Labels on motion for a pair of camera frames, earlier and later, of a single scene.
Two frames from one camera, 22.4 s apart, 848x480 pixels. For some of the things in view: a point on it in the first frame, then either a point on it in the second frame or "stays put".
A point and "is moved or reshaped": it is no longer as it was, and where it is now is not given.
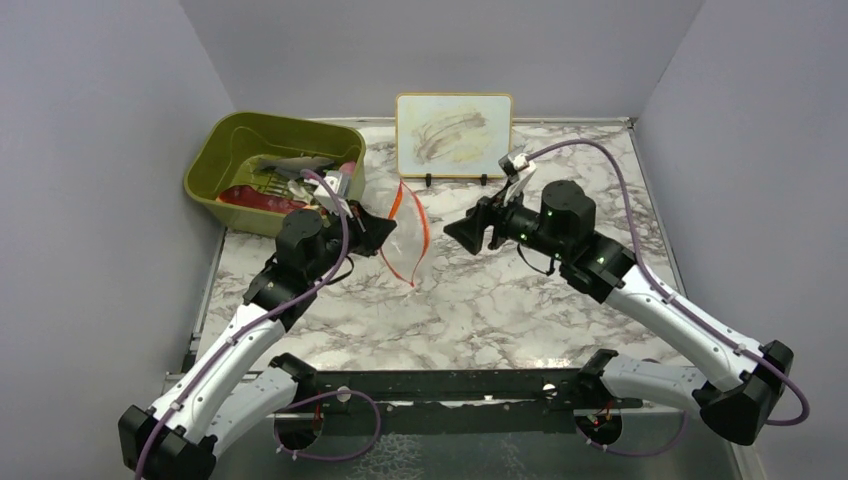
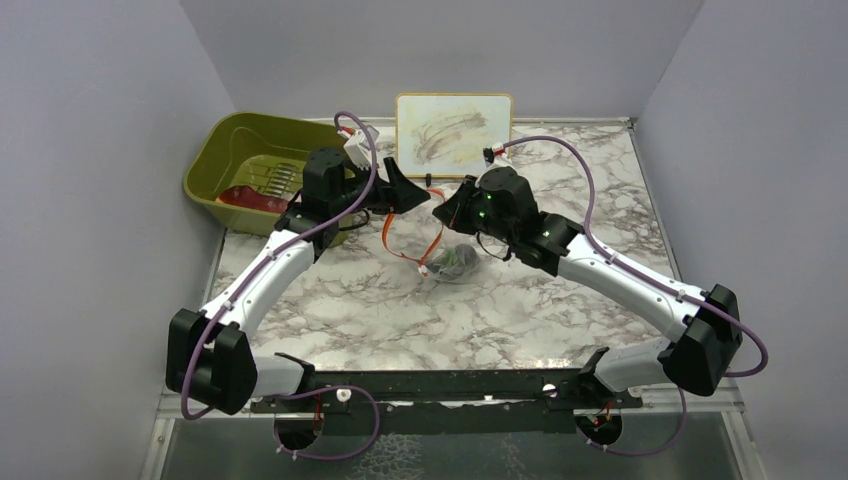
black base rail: [453, 403] stays put
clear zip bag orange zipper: [407, 245] is moved or reshaped
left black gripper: [371, 231] -> [405, 195]
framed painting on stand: [452, 135] stays put
